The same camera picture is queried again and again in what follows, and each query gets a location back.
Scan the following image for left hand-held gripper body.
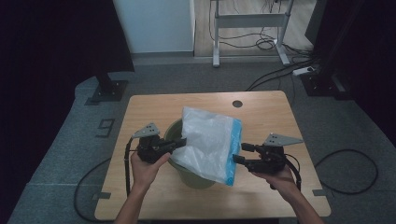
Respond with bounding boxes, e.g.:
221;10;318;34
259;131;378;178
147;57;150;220
132;121;171;165

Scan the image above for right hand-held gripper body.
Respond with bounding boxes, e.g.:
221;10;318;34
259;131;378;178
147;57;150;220
248;133;304;175

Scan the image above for white plastic bag blue band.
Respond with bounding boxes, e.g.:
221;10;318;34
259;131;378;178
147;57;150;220
170;105;243;187

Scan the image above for green plastic bucket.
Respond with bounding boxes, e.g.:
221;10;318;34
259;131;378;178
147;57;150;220
163;118;217;190

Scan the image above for person's left hand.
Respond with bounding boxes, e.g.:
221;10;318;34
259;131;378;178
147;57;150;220
131;151;172;189

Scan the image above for person's right hand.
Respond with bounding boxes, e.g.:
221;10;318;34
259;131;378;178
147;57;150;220
251;164;302;202

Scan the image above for black metal stand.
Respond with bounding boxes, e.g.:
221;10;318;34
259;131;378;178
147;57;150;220
84;72;129;106
300;0;365;98

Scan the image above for white power strip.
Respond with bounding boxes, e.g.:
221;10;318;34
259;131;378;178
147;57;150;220
292;65;316;77

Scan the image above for white cabinet panel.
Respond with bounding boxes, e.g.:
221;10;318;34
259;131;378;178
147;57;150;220
112;0;196;54

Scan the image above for black curtain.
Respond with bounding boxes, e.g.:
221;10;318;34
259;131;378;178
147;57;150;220
0;0;135;222
304;0;396;147

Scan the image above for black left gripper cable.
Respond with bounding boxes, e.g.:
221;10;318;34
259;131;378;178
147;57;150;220
73;136;141;223

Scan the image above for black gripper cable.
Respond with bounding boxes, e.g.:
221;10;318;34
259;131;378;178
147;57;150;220
73;136;141;223
284;148;379;196

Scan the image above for thick black floor cables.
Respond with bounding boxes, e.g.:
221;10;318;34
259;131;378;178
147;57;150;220
245;57;319;92

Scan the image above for thin black cable tangle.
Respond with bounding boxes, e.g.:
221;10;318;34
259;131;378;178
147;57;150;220
208;0;312;58

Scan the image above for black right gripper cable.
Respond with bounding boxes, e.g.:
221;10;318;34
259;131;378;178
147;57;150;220
284;148;379;196

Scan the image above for white metal desk frame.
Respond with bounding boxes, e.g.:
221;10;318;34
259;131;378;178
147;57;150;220
209;0;295;68

